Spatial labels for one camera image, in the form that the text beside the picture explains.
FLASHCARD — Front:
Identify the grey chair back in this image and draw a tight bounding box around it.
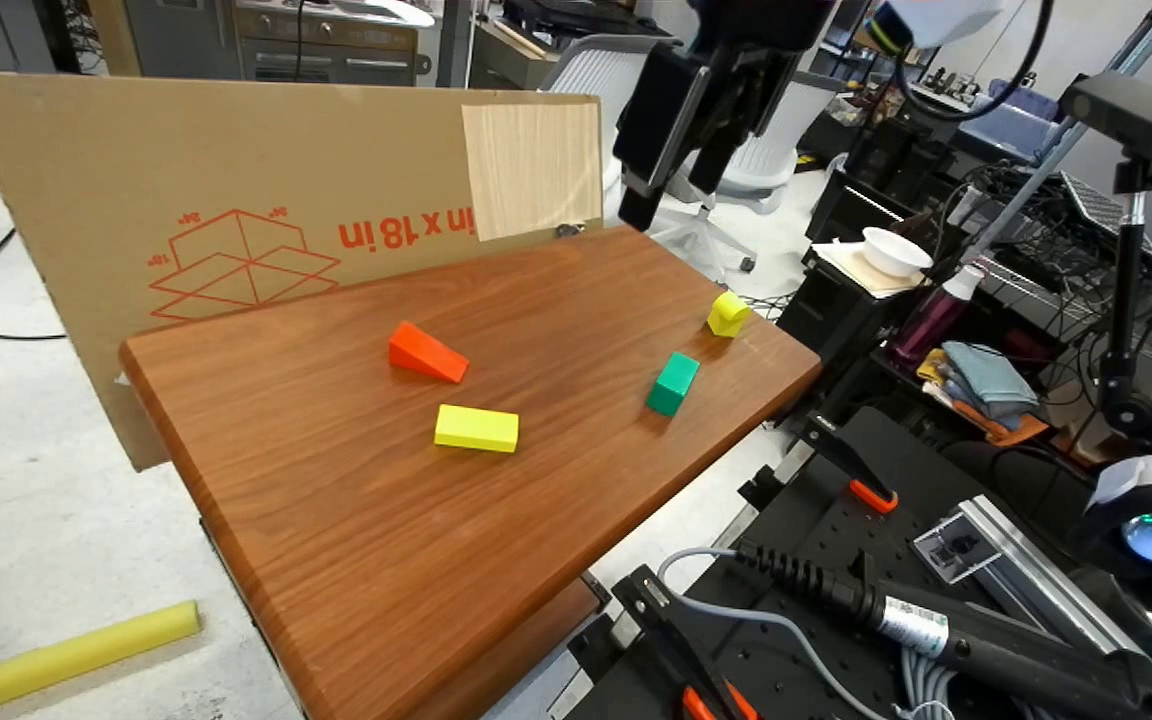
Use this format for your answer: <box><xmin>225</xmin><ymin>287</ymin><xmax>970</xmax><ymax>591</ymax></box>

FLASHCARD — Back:
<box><xmin>539</xmin><ymin>26</ymin><xmax>672</xmax><ymax>182</ymax></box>

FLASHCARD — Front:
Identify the black connector with silver collar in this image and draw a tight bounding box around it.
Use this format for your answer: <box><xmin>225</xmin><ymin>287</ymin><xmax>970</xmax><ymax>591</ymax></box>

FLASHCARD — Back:
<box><xmin>711</xmin><ymin>538</ymin><xmax>1152</xmax><ymax>720</ymax></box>

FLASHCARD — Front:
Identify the white paper sheet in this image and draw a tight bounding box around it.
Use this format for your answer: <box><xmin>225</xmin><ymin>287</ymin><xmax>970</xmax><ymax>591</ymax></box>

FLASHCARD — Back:
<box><xmin>809</xmin><ymin>237</ymin><xmax>934</xmax><ymax>304</ymax></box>

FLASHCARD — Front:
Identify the white bowl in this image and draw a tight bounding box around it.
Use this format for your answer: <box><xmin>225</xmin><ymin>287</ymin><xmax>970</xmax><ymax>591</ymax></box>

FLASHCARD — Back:
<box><xmin>861</xmin><ymin>224</ymin><xmax>937</xmax><ymax>280</ymax></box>

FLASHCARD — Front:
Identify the green block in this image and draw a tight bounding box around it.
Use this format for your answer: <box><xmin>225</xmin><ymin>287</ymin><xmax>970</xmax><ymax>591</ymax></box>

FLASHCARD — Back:
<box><xmin>640</xmin><ymin>348</ymin><xmax>706</xmax><ymax>418</ymax></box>

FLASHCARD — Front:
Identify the purple bottle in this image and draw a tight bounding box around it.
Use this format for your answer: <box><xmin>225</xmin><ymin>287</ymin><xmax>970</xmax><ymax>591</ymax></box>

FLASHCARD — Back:
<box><xmin>891</xmin><ymin>260</ymin><xmax>990</xmax><ymax>368</ymax></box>

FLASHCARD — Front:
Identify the grey blue cloth stack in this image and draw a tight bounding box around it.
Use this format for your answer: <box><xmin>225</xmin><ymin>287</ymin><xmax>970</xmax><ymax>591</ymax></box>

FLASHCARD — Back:
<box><xmin>937</xmin><ymin>336</ymin><xmax>1045</xmax><ymax>418</ymax></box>

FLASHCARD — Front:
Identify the orange wedge block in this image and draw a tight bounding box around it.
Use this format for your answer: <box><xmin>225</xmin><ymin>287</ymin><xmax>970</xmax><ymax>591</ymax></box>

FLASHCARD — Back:
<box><xmin>383</xmin><ymin>319</ymin><xmax>475</xmax><ymax>386</ymax></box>

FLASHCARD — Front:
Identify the grey cable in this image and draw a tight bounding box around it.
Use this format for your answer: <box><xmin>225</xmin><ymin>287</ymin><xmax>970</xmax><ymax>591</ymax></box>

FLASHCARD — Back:
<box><xmin>651</xmin><ymin>543</ymin><xmax>970</xmax><ymax>720</ymax></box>

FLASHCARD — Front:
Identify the black camera stand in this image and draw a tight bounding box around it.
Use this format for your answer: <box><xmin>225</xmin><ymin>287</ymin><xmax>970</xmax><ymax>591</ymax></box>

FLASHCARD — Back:
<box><xmin>1087</xmin><ymin>152</ymin><xmax>1152</xmax><ymax>450</ymax></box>

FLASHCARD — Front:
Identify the yellow rectangular block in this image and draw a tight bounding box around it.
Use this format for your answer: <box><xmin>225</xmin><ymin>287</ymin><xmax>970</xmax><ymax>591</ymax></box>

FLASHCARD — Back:
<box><xmin>431</xmin><ymin>400</ymin><xmax>524</xmax><ymax>458</ymax></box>

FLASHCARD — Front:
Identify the aluminium rail with tag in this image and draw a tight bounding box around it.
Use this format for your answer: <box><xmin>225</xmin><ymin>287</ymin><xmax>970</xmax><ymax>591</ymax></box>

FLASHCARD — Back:
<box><xmin>911</xmin><ymin>491</ymin><xmax>1152</xmax><ymax>720</ymax></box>

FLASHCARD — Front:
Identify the small yellow rounded block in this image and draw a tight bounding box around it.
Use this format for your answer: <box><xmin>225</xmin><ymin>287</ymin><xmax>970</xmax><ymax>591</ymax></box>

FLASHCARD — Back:
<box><xmin>706</xmin><ymin>287</ymin><xmax>756</xmax><ymax>338</ymax></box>

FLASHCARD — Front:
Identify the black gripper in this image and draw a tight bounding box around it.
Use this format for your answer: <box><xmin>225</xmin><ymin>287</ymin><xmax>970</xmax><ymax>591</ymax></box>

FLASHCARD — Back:
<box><xmin>614</xmin><ymin>0</ymin><xmax>841</xmax><ymax>237</ymax></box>

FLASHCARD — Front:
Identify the black clamp with orange tip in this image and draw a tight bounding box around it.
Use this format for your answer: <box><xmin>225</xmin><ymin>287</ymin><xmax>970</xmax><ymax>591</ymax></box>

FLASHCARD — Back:
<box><xmin>787</xmin><ymin>408</ymin><xmax>906</xmax><ymax>520</ymax></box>

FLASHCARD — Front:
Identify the yellow foam tube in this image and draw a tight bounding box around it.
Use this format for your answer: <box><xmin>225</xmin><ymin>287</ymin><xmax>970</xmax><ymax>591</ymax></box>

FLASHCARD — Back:
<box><xmin>0</xmin><ymin>594</ymin><xmax>209</xmax><ymax>720</ymax></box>

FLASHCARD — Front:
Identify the blue box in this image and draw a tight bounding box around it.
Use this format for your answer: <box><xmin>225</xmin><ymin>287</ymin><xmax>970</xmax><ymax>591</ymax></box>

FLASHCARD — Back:
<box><xmin>955</xmin><ymin>75</ymin><xmax>1071</xmax><ymax>167</ymax></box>

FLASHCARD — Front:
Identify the grey metal cabinet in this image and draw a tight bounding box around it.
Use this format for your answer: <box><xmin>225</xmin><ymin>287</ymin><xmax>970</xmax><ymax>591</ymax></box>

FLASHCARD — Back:
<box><xmin>121</xmin><ymin>0</ymin><xmax>447</xmax><ymax>91</ymax></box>

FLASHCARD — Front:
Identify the black clamp with orange handles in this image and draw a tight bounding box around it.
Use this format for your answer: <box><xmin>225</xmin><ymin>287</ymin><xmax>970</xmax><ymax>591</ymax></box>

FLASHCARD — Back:
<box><xmin>607</xmin><ymin>565</ymin><xmax>767</xmax><ymax>720</ymax></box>

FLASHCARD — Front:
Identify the black camera head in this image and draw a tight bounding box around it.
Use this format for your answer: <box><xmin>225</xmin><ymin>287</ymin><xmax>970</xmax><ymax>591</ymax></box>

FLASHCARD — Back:
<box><xmin>1055</xmin><ymin>67</ymin><xmax>1152</xmax><ymax>186</ymax></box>

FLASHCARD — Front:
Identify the white office chair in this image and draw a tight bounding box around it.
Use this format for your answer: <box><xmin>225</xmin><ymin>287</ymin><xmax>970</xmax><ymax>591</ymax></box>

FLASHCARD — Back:
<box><xmin>619</xmin><ymin>58</ymin><xmax>853</xmax><ymax>304</ymax></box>

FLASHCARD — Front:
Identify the brown cardboard box sheet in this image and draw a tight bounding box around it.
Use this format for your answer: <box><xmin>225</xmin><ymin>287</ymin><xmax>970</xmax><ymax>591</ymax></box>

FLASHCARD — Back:
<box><xmin>0</xmin><ymin>72</ymin><xmax>607</xmax><ymax>475</ymax></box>

